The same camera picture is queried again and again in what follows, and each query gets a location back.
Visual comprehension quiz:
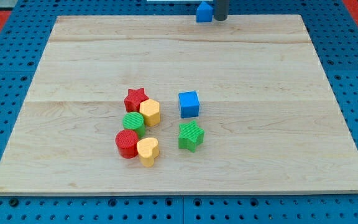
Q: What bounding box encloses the green cylinder block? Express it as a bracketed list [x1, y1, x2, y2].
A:
[122, 112, 145, 138]

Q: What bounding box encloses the blue pentagon block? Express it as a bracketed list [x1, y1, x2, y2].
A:
[196, 1, 213, 22]

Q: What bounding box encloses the red star block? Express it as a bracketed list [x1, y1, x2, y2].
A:
[124, 88, 149, 112]

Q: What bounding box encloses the yellow heart block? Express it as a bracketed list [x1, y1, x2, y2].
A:
[137, 138, 160, 167]

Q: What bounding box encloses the green star block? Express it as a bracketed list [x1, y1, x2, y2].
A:
[178, 120, 204, 152]

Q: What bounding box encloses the light wooden board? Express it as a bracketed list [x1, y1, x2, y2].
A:
[0, 15, 358, 196]

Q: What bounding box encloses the yellow hexagon block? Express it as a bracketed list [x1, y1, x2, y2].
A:
[139, 99, 161, 126]

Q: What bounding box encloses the red cylinder block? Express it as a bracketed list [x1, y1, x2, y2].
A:
[115, 129, 139, 159]

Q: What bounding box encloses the blue cube block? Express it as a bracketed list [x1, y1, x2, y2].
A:
[178, 91, 200, 118]

